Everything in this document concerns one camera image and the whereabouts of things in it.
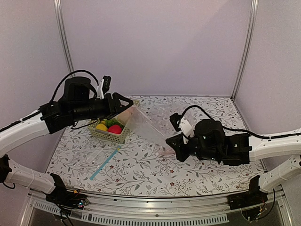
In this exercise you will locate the aluminium right corner post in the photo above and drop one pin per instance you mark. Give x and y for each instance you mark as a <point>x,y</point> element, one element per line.
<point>246,49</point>

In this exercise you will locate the green toy grapes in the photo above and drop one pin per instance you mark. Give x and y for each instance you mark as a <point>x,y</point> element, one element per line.
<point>112,122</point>

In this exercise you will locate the aluminium front rail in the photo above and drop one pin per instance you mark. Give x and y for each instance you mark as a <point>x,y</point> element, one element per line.
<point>120,210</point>

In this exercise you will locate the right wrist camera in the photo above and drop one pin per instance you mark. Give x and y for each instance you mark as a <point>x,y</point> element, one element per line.
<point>181,124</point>

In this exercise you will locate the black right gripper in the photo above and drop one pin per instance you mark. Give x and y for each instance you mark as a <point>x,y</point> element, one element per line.
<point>175,142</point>

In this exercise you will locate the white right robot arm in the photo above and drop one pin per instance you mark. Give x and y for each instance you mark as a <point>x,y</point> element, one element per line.
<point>245,147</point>

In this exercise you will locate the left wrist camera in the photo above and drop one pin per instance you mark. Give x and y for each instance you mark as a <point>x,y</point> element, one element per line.
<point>103,87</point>

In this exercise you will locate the yellow toy lemon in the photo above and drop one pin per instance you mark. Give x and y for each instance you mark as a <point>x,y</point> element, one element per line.
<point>101,127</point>

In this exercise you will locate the aluminium left corner post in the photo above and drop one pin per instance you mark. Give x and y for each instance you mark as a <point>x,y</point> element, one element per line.
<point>62,34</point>

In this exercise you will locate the red toy apple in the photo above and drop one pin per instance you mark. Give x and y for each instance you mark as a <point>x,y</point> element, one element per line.
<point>115,129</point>

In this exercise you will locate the clear pink-zipper zip bag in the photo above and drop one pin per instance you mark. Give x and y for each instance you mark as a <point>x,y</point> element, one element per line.
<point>150,121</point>

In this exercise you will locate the clear blue-zipper zip bag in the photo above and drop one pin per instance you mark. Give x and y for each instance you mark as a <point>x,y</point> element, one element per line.
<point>97,158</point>

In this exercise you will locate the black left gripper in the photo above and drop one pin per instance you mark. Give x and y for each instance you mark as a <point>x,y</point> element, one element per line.
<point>112,110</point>

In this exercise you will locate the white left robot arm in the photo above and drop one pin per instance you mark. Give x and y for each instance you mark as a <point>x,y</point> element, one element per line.
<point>48,119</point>

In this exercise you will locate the aluminium corner post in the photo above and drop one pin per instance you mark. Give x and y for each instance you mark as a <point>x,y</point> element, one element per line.
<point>62,34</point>
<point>246,49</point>

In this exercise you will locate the cream perforated plastic basket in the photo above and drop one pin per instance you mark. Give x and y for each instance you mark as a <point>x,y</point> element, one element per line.
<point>124,118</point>

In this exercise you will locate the floral patterned table mat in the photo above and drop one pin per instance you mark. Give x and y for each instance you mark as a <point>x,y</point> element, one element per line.
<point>138,168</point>

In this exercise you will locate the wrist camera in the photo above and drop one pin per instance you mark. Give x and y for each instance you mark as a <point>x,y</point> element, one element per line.
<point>181,124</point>
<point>103,87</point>

